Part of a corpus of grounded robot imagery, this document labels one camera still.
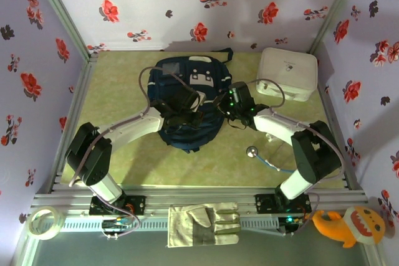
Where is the navy blue backpack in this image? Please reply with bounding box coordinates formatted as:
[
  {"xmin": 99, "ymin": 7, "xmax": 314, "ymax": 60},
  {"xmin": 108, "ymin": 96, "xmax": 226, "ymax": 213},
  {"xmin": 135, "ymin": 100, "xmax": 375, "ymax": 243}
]
[{"xmin": 147, "ymin": 47, "xmax": 234, "ymax": 154}]

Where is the blue tube stethoscope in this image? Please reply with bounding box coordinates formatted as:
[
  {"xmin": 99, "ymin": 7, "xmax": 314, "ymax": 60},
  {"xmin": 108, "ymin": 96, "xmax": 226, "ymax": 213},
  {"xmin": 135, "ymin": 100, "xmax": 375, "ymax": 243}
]
[{"xmin": 246, "ymin": 145, "xmax": 300, "ymax": 173}]

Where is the white medical case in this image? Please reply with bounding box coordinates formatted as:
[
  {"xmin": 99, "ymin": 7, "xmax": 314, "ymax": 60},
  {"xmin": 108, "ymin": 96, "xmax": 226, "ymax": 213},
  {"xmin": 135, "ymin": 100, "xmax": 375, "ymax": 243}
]
[{"xmin": 256, "ymin": 47, "xmax": 319, "ymax": 102}]

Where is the grey white work glove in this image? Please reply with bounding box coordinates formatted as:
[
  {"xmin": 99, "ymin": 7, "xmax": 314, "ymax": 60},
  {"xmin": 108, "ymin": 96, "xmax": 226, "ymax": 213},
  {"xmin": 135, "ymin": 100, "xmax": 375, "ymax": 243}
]
[{"xmin": 166, "ymin": 202, "xmax": 241, "ymax": 249}]

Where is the small circuit board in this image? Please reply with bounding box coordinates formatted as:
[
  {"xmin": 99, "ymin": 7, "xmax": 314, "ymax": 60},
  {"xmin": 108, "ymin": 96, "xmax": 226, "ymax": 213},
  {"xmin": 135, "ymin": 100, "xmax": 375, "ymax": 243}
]
[
  {"xmin": 102, "ymin": 219, "xmax": 132, "ymax": 230},
  {"xmin": 285, "ymin": 215, "xmax": 305, "ymax": 227}
]

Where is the orange shark plush toy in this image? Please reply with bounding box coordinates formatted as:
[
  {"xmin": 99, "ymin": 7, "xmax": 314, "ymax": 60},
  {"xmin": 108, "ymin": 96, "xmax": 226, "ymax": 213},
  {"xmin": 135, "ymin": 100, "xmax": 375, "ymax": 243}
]
[{"xmin": 312, "ymin": 206, "xmax": 387, "ymax": 249}]

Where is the clear tape roll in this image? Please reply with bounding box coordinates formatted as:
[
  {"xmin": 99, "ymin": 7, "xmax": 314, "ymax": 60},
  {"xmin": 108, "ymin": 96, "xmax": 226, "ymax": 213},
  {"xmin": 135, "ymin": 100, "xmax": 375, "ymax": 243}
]
[{"xmin": 26, "ymin": 206, "xmax": 65, "ymax": 241}]

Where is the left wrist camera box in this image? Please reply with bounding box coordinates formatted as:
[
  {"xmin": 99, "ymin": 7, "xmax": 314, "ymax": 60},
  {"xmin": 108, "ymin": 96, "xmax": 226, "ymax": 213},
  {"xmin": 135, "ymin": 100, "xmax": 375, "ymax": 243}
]
[{"xmin": 195, "ymin": 90, "xmax": 207, "ymax": 108}]

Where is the grey right arm cable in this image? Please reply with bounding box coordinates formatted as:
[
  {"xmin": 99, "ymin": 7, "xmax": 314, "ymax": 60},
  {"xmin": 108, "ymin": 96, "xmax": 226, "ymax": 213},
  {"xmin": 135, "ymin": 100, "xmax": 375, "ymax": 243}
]
[{"xmin": 249, "ymin": 78, "xmax": 345, "ymax": 237}]

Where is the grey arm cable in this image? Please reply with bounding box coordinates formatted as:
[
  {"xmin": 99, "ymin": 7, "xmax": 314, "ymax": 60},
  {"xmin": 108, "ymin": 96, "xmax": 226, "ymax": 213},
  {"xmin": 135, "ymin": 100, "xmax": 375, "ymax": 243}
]
[
  {"xmin": 249, "ymin": 78, "xmax": 345, "ymax": 237},
  {"xmin": 68, "ymin": 65, "xmax": 200, "ymax": 240}
]

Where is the grey left arm cable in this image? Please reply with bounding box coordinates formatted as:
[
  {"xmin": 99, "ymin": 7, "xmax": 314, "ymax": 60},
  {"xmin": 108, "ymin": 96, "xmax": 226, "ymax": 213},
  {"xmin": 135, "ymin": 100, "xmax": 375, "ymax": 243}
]
[{"xmin": 68, "ymin": 65, "xmax": 200, "ymax": 240}]

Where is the aluminium side rail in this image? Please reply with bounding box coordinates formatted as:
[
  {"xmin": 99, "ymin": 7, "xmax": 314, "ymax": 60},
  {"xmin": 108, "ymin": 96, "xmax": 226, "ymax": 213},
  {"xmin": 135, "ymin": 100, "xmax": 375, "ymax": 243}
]
[
  {"xmin": 48, "ymin": 54, "xmax": 99, "ymax": 194},
  {"xmin": 314, "ymin": 54, "xmax": 367, "ymax": 192}
]

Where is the aluminium frame rail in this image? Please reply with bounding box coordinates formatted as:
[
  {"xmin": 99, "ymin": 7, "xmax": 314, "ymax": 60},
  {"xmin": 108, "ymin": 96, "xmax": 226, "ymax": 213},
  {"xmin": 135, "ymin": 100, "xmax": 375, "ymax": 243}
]
[{"xmin": 31, "ymin": 186, "xmax": 368, "ymax": 217}]

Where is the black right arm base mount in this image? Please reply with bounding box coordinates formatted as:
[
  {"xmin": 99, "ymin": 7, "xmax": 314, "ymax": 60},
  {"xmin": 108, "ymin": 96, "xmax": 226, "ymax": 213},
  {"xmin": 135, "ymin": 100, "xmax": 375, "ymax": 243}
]
[{"xmin": 254, "ymin": 193, "xmax": 312, "ymax": 216}]

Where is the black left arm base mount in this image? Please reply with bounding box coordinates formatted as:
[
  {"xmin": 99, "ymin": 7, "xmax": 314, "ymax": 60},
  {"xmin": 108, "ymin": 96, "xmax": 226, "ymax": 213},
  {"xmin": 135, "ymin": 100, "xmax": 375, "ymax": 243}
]
[{"xmin": 89, "ymin": 196, "xmax": 147, "ymax": 216}]

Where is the aluminium corner post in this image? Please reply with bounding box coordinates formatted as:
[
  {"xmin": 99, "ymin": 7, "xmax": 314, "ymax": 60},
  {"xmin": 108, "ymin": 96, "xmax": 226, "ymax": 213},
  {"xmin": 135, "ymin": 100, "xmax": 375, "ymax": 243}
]
[
  {"xmin": 307, "ymin": 0, "xmax": 365, "ymax": 57},
  {"xmin": 29, "ymin": 0, "xmax": 98, "ymax": 61}
]

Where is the white slotted cable duct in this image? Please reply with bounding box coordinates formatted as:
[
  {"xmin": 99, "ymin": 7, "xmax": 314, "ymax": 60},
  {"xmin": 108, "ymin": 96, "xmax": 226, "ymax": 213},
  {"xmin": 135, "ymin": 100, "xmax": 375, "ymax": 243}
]
[{"xmin": 60, "ymin": 218, "xmax": 280, "ymax": 233}]

